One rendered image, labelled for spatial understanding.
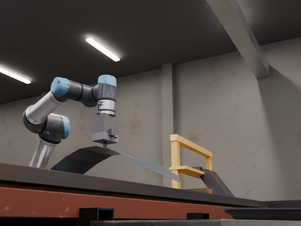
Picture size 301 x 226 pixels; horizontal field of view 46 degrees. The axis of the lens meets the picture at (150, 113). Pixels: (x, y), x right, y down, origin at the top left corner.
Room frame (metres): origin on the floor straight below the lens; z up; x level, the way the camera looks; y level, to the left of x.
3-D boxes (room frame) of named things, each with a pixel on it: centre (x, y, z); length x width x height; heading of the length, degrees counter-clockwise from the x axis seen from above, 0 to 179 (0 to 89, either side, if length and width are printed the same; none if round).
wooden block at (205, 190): (1.62, -0.21, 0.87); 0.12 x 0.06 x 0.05; 60
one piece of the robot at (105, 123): (1.33, 0.17, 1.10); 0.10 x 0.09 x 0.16; 54
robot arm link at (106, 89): (1.34, 0.18, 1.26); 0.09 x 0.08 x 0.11; 39
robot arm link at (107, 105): (1.33, 0.18, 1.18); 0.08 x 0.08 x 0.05
